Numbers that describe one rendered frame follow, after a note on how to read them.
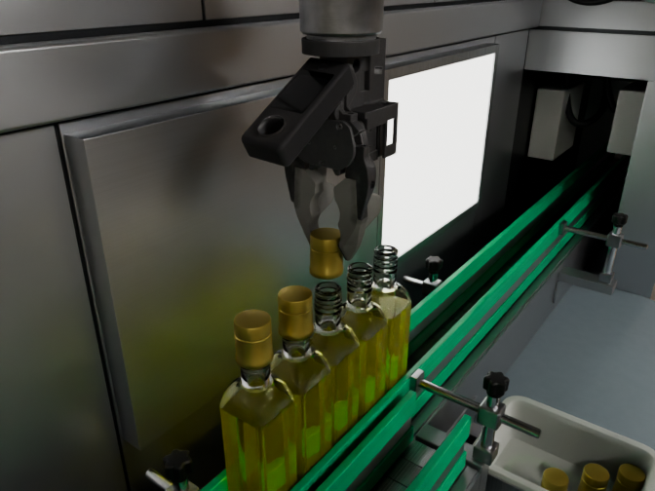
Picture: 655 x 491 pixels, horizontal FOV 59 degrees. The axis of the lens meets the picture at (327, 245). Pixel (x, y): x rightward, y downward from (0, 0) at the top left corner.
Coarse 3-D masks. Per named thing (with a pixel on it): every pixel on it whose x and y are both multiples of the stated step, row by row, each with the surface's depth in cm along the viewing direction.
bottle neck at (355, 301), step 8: (352, 264) 66; (360, 264) 67; (368, 264) 66; (352, 272) 65; (360, 272) 65; (368, 272) 65; (352, 280) 65; (360, 280) 65; (368, 280) 65; (352, 288) 66; (360, 288) 65; (368, 288) 66; (352, 296) 66; (360, 296) 66; (368, 296) 66; (352, 304) 66; (360, 304) 66; (368, 304) 67
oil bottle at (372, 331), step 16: (352, 320) 66; (368, 320) 66; (384, 320) 68; (368, 336) 66; (384, 336) 69; (368, 352) 67; (384, 352) 70; (368, 368) 68; (384, 368) 72; (368, 384) 69; (384, 384) 73; (368, 400) 70
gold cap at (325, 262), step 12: (324, 228) 60; (312, 240) 58; (324, 240) 57; (336, 240) 58; (312, 252) 59; (324, 252) 58; (336, 252) 58; (312, 264) 59; (324, 264) 58; (336, 264) 59; (324, 276) 59; (336, 276) 59
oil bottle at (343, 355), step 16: (320, 336) 62; (336, 336) 62; (352, 336) 63; (336, 352) 61; (352, 352) 64; (336, 368) 62; (352, 368) 65; (336, 384) 63; (352, 384) 66; (336, 400) 64; (352, 400) 67; (336, 416) 64; (352, 416) 68; (336, 432) 65
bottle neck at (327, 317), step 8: (320, 288) 62; (328, 288) 63; (336, 288) 62; (320, 296) 61; (328, 296) 60; (336, 296) 61; (320, 304) 61; (328, 304) 61; (336, 304) 61; (320, 312) 61; (328, 312) 61; (336, 312) 62; (320, 320) 62; (328, 320) 62; (336, 320) 62; (320, 328) 62; (328, 328) 62; (336, 328) 62
